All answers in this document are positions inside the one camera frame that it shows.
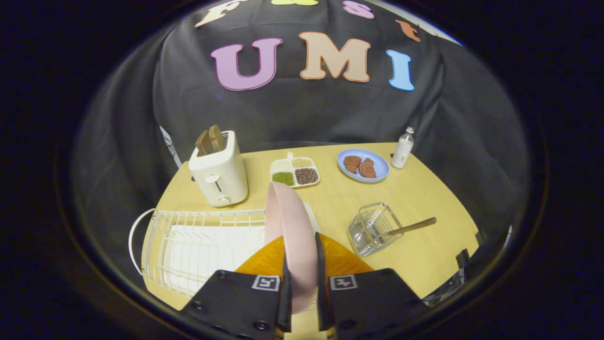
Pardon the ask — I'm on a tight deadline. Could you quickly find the black backdrop cloth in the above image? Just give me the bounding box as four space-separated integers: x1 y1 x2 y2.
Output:
71 0 529 293

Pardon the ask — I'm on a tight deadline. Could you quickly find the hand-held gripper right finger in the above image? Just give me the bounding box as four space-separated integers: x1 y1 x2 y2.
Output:
315 232 429 340

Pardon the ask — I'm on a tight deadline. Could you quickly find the blue plate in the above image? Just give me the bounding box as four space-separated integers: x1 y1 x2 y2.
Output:
337 148 390 183

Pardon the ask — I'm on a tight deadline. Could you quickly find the wooden spoon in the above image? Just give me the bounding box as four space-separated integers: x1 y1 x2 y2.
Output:
377 217 437 238

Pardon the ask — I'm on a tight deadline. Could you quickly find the white bottle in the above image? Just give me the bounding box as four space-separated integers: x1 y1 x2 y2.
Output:
392 127 415 170

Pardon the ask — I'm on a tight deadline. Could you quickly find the white toaster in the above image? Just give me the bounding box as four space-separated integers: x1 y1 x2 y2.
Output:
189 130 249 208

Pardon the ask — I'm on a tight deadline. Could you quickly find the white wire dish rack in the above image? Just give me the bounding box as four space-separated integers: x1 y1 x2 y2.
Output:
128 203 321 298

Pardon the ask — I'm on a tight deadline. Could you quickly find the brown toast slice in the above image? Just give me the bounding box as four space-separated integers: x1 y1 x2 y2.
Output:
195 130 213 156
209 125 226 152

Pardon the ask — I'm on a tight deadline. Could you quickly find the pink plate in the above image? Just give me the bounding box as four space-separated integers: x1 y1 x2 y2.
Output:
265 182 319 315

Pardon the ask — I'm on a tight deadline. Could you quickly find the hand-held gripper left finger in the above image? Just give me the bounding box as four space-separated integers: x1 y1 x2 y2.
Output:
179 236 292 340

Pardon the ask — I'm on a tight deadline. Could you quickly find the white divided grain tray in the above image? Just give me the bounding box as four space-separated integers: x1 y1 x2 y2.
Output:
270 152 320 188

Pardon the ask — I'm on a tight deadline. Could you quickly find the clear wire basket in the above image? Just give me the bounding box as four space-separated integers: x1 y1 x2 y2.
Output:
348 203 404 257

